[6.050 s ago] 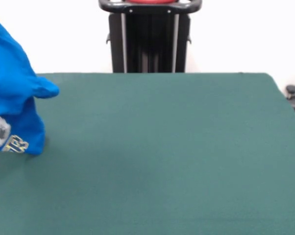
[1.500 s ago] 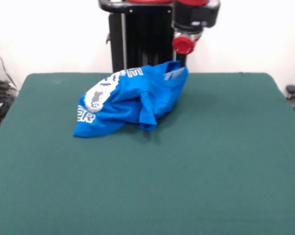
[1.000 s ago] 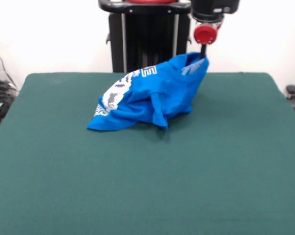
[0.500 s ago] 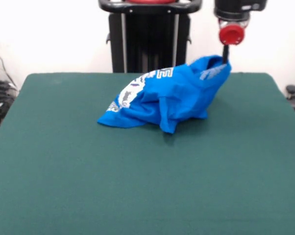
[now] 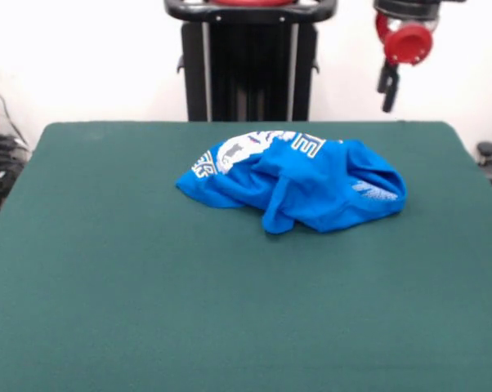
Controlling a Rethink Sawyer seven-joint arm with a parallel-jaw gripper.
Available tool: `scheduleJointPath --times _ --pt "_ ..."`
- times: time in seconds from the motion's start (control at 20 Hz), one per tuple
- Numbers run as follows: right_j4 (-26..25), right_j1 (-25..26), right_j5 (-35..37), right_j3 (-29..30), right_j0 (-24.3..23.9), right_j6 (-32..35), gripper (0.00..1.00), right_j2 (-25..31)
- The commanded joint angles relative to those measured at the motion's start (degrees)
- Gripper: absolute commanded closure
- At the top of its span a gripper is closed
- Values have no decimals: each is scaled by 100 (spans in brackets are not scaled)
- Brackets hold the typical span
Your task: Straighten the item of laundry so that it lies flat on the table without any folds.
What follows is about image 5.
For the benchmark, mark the dark green table cloth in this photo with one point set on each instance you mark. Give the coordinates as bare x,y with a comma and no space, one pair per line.
189,306

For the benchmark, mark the black office chair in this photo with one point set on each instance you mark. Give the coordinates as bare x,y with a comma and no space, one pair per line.
488,149

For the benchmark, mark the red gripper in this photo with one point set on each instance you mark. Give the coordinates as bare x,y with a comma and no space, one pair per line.
407,43

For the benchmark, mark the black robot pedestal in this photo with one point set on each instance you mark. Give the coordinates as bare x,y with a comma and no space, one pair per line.
250,73

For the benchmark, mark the blue printed T-shirt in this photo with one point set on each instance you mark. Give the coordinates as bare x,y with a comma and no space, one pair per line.
303,192

